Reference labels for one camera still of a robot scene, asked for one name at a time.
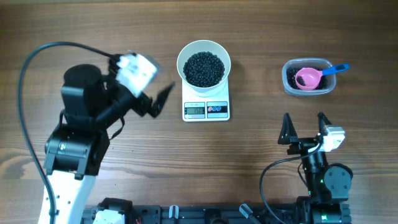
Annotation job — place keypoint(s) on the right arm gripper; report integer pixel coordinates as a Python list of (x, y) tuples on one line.
[(288, 135)]

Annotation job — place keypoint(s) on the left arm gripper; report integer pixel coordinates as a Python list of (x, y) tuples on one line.
[(147, 104)]

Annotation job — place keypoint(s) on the pink scoop with blue handle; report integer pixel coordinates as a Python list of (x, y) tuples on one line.
[(312, 76)]

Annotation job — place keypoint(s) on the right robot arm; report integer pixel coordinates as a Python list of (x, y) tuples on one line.
[(328, 185)]

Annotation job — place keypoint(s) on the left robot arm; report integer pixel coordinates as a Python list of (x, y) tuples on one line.
[(92, 103)]

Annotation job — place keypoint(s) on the black beans in scoop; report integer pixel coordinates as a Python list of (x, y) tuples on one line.
[(300, 81)]

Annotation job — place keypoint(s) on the black beans in bowl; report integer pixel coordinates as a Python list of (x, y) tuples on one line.
[(203, 70)]

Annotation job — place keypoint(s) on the white bowl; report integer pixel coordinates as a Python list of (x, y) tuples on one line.
[(203, 46)]

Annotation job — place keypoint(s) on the white digital kitchen scale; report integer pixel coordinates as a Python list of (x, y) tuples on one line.
[(205, 104)]

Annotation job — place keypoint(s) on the clear plastic container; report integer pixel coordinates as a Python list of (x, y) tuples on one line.
[(319, 64)]

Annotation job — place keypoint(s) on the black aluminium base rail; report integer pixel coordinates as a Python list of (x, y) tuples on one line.
[(288, 213)]

